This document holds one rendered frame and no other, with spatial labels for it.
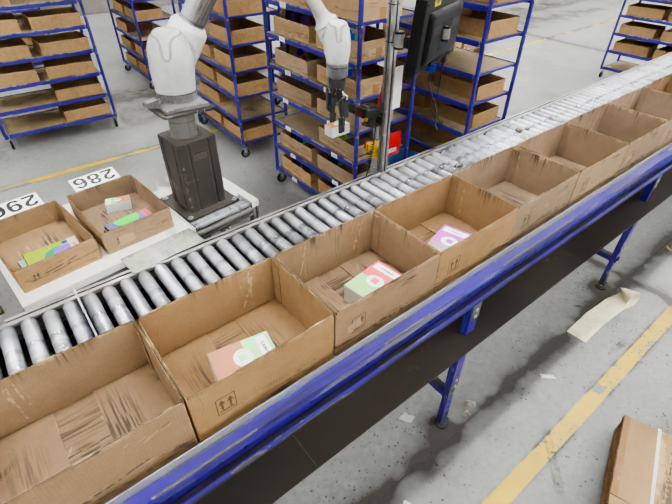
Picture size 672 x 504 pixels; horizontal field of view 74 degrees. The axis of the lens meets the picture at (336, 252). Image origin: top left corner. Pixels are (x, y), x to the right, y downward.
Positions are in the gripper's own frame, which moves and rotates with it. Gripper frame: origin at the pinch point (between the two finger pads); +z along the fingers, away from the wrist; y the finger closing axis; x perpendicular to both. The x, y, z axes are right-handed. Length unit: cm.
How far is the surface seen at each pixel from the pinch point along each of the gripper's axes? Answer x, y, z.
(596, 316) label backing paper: -103, -105, 106
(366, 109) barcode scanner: -17.6, 0.3, -2.1
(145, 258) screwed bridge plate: 94, 2, 31
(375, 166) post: -25.4, 0.0, 29.6
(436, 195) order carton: 1, -60, 8
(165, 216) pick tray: 79, 15, 25
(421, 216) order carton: 8, -60, 14
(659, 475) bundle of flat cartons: -27, -164, 94
